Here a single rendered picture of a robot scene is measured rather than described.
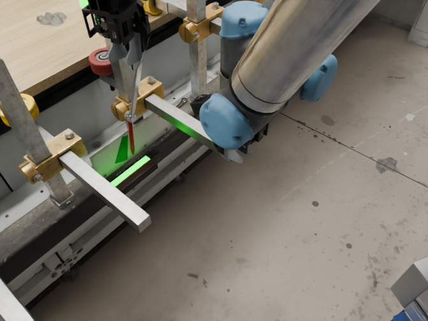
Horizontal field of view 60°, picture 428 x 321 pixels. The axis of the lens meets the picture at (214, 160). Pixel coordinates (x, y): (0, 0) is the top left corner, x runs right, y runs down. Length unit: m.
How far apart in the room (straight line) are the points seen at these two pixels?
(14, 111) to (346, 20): 0.59
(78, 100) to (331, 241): 1.19
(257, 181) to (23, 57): 1.18
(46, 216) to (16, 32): 0.54
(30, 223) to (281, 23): 0.78
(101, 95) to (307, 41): 0.88
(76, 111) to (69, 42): 0.19
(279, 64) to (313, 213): 1.44
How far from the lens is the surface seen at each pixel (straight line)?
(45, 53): 1.11
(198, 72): 1.08
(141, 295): 1.58
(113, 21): 0.67
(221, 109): 0.45
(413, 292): 0.61
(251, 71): 0.41
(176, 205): 1.76
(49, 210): 0.98
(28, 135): 0.80
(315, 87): 0.55
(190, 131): 0.86
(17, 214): 1.12
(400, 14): 3.19
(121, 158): 0.99
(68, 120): 1.14
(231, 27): 0.59
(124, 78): 0.88
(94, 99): 1.16
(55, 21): 1.22
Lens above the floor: 1.46
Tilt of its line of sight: 50 degrees down
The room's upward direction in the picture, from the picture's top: straight up
